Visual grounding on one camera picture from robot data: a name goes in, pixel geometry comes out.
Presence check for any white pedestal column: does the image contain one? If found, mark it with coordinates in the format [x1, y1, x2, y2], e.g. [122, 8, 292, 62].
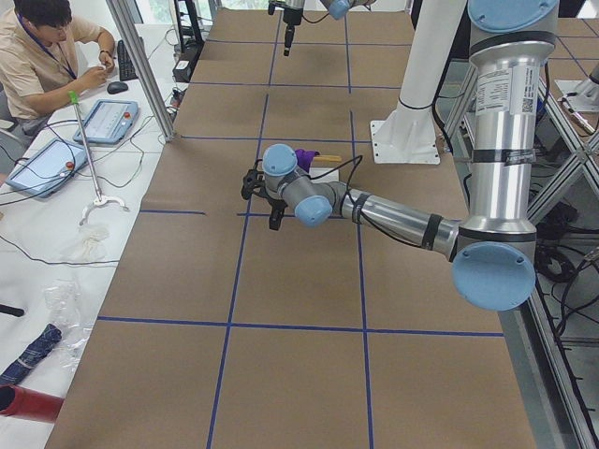
[371, 0, 467, 165]

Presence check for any seated man beige shirt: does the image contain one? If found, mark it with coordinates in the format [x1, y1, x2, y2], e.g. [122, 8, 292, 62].
[1, 0, 115, 138]

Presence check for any folded dark blue umbrella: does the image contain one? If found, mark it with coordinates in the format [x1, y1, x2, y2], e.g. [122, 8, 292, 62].
[1, 324, 62, 385]

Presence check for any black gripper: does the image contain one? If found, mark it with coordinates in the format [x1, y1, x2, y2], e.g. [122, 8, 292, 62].
[281, 0, 305, 57]
[264, 187, 287, 230]

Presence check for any aluminium frame post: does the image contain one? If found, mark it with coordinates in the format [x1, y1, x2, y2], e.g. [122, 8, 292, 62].
[106, 0, 175, 142]

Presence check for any teach pendant tablet near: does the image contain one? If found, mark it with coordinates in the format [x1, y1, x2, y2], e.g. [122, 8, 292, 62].
[6, 138, 87, 197]

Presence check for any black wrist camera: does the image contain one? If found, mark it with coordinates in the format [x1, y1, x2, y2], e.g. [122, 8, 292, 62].
[267, 0, 286, 15]
[241, 159, 268, 201]

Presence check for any red cylinder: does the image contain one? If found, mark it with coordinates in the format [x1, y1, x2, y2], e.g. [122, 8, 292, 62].
[1, 384, 64, 423]

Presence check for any teach pendant tablet far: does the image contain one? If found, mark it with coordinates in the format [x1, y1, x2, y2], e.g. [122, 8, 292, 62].
[82, 99, 139, 145]

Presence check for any purple towel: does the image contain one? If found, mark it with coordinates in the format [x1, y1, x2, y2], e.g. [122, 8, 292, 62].
[295, 148, 320, 172]

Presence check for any black computer mouse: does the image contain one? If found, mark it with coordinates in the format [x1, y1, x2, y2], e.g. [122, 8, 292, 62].
[107, 81, 129, 94]

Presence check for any white towel rack base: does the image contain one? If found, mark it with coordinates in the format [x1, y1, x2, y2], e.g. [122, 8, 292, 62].
[309, 167, 340, 182]

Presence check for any black keyboard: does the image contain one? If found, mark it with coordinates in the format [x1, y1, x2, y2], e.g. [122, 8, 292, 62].
[116, 40, 138, 81]

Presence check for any clear plastic bag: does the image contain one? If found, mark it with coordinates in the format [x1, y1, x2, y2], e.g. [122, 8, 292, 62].
[43, 280, 94, 372]

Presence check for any teach pendant tablet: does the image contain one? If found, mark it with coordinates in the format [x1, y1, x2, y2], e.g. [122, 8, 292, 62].
[82, 99, 139, 145]
[6, 138, 87, 197]

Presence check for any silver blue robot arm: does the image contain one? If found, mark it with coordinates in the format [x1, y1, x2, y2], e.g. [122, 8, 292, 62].
[268, 0, 373, 56]
[242, 1, 559, 311]

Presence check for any reacher grabber stick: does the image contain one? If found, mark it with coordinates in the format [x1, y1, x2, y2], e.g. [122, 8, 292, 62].
[68, 91, 129, 225]

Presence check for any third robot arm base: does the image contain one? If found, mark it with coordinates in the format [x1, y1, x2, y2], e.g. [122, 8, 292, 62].
[556, 65, 598, 113]

